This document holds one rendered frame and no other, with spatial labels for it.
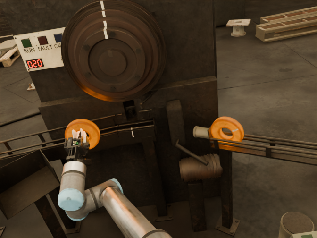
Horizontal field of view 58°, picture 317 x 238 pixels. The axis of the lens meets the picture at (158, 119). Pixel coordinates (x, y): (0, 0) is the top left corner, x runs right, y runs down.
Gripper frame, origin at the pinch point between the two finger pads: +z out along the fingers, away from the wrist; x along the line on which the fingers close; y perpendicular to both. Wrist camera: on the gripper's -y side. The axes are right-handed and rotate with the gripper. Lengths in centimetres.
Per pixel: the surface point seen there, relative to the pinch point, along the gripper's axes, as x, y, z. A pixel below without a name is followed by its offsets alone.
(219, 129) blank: -64, -13, -1
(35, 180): 30.9, -22.1, -7.7
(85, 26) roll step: -12.5, 36.9, 24.5
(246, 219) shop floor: -77, -83, -19
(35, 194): 27.7, -19.8, -16.9
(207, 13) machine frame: -67, 25, 39
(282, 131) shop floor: -133, -107, 59
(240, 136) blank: -72, -13, -7
